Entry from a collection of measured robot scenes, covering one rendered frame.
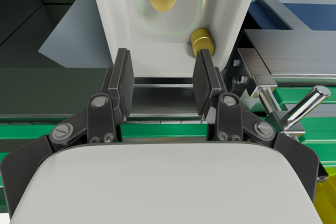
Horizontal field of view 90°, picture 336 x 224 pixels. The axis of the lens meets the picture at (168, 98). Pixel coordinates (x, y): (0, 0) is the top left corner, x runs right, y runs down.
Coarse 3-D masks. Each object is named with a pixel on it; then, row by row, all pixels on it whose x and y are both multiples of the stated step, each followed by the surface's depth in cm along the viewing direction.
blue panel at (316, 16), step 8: (248, 8) 41; (256, 8) 41; (288, 8) 42; (296, 8) 42; (304, 8) 42; (312, 8) 42; (320, 8) 43; (328, 8) 43; (256, 16) 38; (264, 16) 38; (304, 16) 39; (312, 16) 39; (320, 16) 40; (328, 16) 40; (264, 24) 36; (272, 24) 36; (312, 24) 37; (320, 24) 37; (328, 24) 37
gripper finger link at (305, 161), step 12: (276, 132) 9; (264, 144) 8; (276, 144) 8; (288, 144) 8; (300, 144) 8; (288, 156) 8; (300, 156) 8; (312, 156) 8; (300, 168) 8; (312, 168) 8; (300, 180) 7; (312, 180) 7; (312, 192) 7
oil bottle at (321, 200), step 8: (320, 184) 26; (328, 184) 26; (320, 192) 25; (328, 192) 25; (320, 200) 25; (328, 200) 25; (320, 208) 24; (328, 208) 24; (320, 216) 23; (328, 216) 23
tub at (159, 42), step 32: (96, 0) 18; (128, 0) 25; (192, 0) 25; (224, 0) 23; (128, 32) 28; (160, 32) 29; (224, 32) 23; (160, 64) 28; (192, 64) 28; (224, 64) 26
